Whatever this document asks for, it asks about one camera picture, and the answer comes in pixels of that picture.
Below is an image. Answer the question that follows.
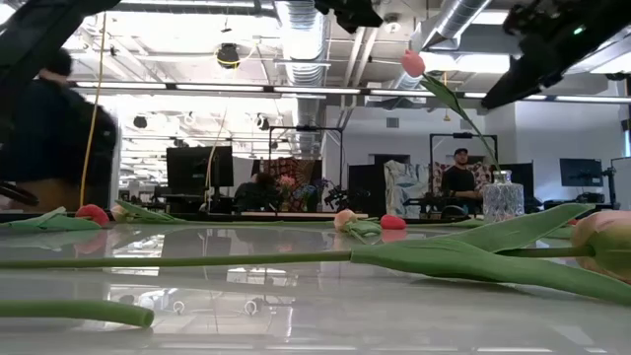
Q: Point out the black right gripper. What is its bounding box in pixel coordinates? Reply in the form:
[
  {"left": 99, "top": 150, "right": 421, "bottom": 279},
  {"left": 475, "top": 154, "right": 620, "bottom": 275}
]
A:
[{"left": 481, "top": 36, "right": 586, "bottom": 110}]

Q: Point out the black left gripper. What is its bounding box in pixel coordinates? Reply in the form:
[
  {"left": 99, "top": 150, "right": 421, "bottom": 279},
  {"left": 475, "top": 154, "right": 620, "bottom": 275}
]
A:
[{"left": 315, "top": 0, "right": 385, "bottom": 34}]

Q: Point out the red artificial tulip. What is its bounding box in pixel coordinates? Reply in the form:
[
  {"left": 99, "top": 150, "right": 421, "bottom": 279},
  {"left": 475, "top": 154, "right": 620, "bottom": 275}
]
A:
[
  {"left": 379, "top": 213, "right": 408, "bottom": 232},
  {"left": 0, "top": 203, "right": 111, "bottom": 233}
]

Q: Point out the orange pink artificial tulip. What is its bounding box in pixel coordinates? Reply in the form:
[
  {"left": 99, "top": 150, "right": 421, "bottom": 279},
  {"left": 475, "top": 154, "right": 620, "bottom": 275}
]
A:
[
  {"left": 0, "top": 202, "right": 631, "bottom": 306},
  {"left": 333, "top": 208, "right": 384, "bottom": 244},
  {"left": 110, "top": 199, "right": 188, "bottom": 224}
]

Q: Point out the clear glass vase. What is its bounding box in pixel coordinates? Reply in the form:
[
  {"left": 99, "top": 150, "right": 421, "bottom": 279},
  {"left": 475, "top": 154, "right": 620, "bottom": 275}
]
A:
[{"left": 481, "top": 169, "right": 526, "bottom": 224}]

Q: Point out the red dotted cloth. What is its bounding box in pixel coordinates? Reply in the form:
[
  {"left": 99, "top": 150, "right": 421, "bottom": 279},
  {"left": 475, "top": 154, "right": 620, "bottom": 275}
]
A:
[{"left": 432, "top": 162, "right": 494, "bottom": 198}]

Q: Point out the person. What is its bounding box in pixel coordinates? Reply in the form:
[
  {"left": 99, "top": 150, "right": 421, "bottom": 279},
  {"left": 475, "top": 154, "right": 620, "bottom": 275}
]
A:
[
  {"left": 0, "top": 47, "right": 119, "bottom": 213},
  {"left": 233, "top": 172, "right": 282, "bottom": 213},
  {"left": 440, "top": 147, "right": 482, "bottom": 203}
]

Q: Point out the black hanging ceiling device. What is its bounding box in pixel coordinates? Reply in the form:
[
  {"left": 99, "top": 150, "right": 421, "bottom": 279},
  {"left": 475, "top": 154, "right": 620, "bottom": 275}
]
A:
[{"left": 215, "top": 42, "right": 242, "bottom": 70}]

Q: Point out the white blue patterned cloth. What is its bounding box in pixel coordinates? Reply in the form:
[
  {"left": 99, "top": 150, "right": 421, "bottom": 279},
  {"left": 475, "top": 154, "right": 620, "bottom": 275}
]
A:
[{"left": 384, "top": 159, "right": 431, "bottom": 220}]

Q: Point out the long ceiling light bar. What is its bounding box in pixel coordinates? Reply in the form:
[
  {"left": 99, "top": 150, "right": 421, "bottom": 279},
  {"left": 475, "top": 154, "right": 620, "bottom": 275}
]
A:
[{"left": 68, "top": 81, "right": 631, "bottom": 106}]

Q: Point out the dark floral patterned cloth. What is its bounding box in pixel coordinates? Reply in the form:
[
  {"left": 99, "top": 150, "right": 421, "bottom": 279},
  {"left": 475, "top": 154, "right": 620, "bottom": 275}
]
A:
[{"left": 258, "top": 156, "right": 324, "bottom": 213}]

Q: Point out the black monitor on stand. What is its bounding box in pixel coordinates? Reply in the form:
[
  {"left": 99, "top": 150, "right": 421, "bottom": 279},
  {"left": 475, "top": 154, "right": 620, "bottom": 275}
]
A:
[{"left": 165, "top": 145, "right": 235, "bottom": 214}]

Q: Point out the white glossy work sheet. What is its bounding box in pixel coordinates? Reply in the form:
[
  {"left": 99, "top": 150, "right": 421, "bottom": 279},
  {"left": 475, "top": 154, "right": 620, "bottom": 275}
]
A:
[{"left": 0, "top": 219, "right": 631, "bottom": 355}]

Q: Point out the large silver ventilation duct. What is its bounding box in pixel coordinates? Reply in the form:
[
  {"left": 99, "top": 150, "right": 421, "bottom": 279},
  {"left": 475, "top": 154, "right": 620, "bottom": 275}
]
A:
[{"left": 273, "top": 0, "right": 330, "bottom": 158}]

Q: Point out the black station frame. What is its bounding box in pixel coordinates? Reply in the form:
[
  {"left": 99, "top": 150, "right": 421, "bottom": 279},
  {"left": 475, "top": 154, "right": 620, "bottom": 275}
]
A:
[
  {"left": 428, "top": 131, "right": 499, "bottom": 208},
  {"left": 267, "top": 125, "right": 345, "bottom": 214}
]

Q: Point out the slanted silver ventilation duct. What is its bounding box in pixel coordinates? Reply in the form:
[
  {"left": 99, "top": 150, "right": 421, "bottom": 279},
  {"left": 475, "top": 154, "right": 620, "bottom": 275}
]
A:
[{"left": 393, "top": 0, "right": 494, "bottom": 93}]

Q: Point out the black wall monitor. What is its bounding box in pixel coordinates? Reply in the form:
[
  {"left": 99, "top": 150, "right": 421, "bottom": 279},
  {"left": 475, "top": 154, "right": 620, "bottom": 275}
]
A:
[{"left": 559, "top": 158, "right": 603, "bottom": 188}]

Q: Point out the yellow hanging cable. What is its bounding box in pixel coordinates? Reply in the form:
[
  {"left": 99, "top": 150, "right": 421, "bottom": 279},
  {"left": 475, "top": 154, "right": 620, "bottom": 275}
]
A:
[{"left": 78, "top": 12, "right": 108, "bottom": 208}]

